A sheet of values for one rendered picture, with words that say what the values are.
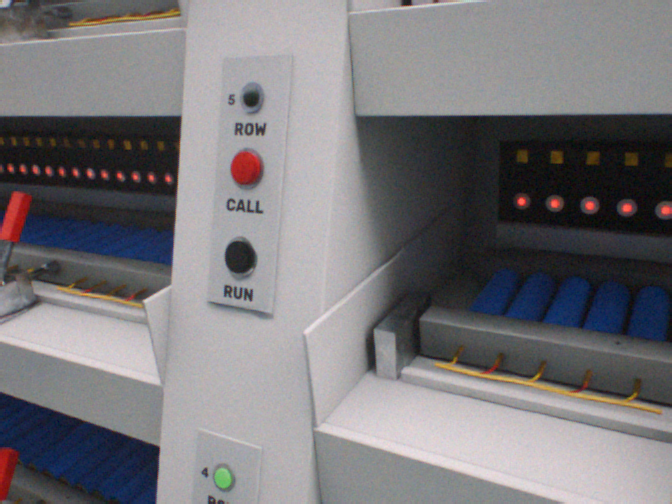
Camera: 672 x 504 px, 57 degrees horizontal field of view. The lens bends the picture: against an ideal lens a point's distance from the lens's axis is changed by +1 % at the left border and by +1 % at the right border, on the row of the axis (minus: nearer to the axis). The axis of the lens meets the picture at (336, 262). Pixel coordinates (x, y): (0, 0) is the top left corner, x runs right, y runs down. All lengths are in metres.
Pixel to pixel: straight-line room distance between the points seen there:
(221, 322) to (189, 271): 0.03
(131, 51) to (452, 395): 0.25
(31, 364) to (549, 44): 0.35
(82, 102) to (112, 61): 0.04
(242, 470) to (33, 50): 0.28
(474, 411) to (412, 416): 0.03
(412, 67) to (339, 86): 0.03
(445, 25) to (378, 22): 0.03
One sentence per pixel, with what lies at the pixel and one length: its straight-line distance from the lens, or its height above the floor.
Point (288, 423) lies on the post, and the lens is 0.30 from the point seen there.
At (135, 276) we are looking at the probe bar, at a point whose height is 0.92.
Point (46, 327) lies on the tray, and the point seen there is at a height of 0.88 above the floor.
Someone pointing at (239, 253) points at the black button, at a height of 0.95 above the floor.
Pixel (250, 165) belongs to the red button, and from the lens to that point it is 0.30.
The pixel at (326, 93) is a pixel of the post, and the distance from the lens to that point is 0.29.
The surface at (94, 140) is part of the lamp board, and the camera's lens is 0.63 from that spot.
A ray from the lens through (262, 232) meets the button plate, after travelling 0.30.
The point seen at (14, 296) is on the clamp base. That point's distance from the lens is 0.49.
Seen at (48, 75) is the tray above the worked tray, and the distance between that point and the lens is 0.43.
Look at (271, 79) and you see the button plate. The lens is 0.30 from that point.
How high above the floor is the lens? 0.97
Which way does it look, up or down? 5 degrees down
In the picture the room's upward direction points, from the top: 5 degrees clockwise
